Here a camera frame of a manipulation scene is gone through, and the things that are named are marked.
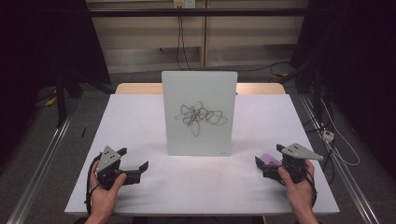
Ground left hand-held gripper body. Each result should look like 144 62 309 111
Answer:
94 146 126 190

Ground black hanging wall cables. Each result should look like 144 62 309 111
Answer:
176 15 192 72

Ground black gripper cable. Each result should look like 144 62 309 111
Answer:
84 152 104 216
303 169 318 209

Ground white power strip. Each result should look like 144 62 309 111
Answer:
321 130 335 143

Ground white table mat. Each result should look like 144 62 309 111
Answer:
64 93 340 217

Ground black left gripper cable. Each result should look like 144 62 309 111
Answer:
84 152 104 216

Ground black curtain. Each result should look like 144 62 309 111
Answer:
0 0 112 169
289 0 396 178

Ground aluminium floor rail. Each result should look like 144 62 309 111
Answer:
7 115 73 224
299 94 381 224

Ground black metal stand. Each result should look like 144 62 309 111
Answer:
54 73 82 129
293 59 325 120

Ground person's left hand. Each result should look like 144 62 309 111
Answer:
89 160 128 217

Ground white cable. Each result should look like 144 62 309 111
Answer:
319 98 361 167

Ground person's right hand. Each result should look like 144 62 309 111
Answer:
277 159 317 217

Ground purple eraser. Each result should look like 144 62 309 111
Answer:
261 152 283 167

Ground black horizontal bar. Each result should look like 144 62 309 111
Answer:
88 7 310 18

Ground white wall outlet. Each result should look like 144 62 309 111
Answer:
173 0 197 9

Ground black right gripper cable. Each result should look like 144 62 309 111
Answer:
303 169 318 209

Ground white whiteboard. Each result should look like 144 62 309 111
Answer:
161 70 238 158

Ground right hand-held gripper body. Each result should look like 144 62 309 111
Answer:
279 142 325 185

